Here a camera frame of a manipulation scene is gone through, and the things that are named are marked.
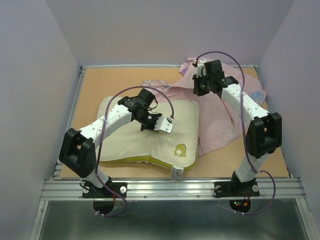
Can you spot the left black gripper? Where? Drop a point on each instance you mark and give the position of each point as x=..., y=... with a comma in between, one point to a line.
x=156, y=115

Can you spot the cream yellow pillow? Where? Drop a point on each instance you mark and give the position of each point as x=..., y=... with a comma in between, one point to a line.
x=176, y=149

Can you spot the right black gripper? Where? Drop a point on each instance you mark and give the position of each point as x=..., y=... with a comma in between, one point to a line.
x=196, y=90

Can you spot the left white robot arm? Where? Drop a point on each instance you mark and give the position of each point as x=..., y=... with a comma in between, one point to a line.
x=78, y=150

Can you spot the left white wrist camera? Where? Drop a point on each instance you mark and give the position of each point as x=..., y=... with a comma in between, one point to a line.
x=164, y=124

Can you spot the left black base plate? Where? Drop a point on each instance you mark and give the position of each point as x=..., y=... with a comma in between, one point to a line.
x=90, y=191

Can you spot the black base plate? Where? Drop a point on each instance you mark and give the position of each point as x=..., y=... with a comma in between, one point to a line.
x=227, y=189
x=90, y=191

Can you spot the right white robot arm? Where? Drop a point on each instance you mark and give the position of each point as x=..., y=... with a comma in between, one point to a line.
x=261, y=130

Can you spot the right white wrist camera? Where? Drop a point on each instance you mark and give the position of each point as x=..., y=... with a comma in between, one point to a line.
x=200, y=68

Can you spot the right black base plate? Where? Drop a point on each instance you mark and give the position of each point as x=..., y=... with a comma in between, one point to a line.
x=227, y=189

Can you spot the pink cartoon pillowcase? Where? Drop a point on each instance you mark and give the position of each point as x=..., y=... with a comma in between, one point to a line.
x=219, y=123

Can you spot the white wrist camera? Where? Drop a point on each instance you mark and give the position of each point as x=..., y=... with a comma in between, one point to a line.
x=200, y=68
x=164, y=124

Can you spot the aluminium front rail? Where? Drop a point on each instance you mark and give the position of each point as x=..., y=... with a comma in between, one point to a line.
x=148, y=190

